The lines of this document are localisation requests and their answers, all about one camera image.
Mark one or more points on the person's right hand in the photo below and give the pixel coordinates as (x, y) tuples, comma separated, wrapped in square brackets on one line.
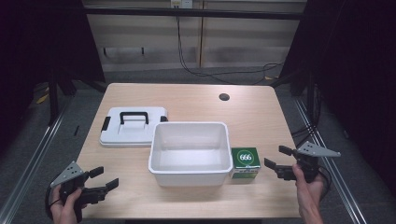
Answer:
[(308, 193)]

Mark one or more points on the black horizontal bar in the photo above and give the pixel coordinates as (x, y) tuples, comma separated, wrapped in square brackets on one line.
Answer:
[(193, 13)]

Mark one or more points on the person's left hand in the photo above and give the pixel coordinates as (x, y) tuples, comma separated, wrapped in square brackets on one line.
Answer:
[(63, 211)]

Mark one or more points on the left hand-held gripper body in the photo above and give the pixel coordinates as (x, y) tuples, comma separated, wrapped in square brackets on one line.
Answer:
[(71, 184)]

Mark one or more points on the black curtain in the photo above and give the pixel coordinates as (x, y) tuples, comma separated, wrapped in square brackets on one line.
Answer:
[(355, 77)]

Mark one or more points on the white plastic storage box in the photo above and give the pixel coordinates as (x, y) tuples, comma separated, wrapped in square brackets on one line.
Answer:
[(190, 155)]

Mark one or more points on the black table grommet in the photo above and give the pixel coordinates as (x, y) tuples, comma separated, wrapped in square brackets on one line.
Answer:
[(224, 96)]

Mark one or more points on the white wall socket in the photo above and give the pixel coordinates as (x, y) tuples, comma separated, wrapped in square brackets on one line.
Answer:
[(181, 3)]

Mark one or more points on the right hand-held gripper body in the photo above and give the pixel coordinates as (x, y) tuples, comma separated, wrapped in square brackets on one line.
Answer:
[(306, 161)]

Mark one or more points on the metal floor rail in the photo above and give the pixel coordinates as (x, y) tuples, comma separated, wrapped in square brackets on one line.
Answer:
[(28, 168), (330, 174)]

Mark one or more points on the green and white carton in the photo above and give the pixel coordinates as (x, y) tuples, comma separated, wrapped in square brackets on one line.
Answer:
[(245, 161)]

